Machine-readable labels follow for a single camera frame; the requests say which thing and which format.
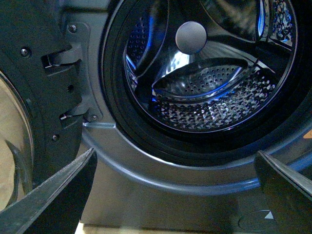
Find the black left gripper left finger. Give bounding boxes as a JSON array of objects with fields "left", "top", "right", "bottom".
[{"left": 0, "top": 149, "right": 98, "bottom": 234}]

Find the steel washing drum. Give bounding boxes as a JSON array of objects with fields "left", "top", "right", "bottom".
[{"left": 123, "top": 0, "right": 298, "bottom": 134}]

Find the orange warning sticker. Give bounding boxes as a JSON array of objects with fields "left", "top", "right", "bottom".
[{"left": 303, "top": 130, "right": 312, "bottom": 139}]

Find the grey front-load washing machine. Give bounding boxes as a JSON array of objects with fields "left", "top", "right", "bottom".
[{"left": 60, "top": 0, "right": 312, "bottom": 234}]

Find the grey round drum hub cap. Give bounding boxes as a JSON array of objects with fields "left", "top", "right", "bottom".
[{"left": 175, "top": 21, "right": 207, "bottom": 55}]

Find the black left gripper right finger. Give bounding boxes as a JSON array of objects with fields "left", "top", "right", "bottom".
[{"left": 254, "top": 151, "right": 312, "bottom": 234}]

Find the washing machine door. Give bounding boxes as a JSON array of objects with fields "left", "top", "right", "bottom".
[{"left": 0, "top": 0, "right": 83, "bottom": 209}]

